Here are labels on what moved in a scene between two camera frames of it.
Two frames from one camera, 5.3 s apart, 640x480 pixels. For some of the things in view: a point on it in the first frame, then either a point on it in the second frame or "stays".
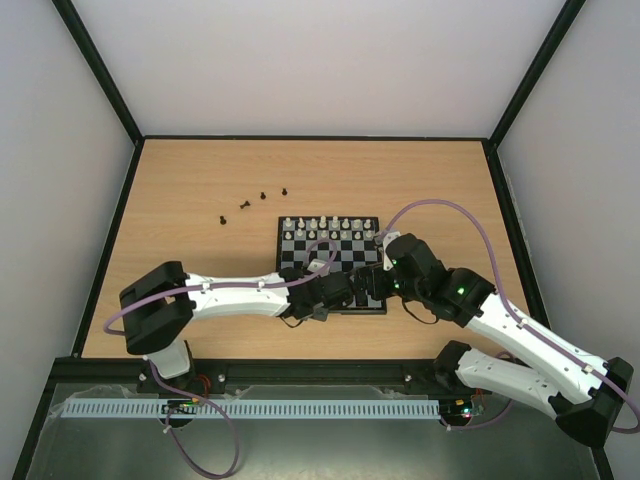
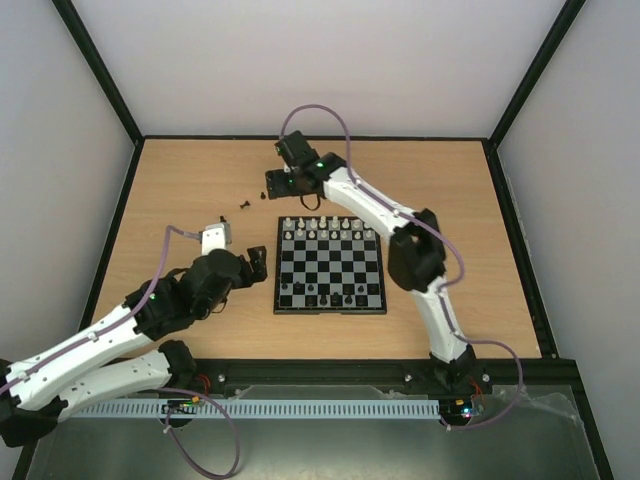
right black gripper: (364, 282) to (273, 184)
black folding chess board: (343, 244) stays
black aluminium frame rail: (117, 371) stays
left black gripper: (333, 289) to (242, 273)
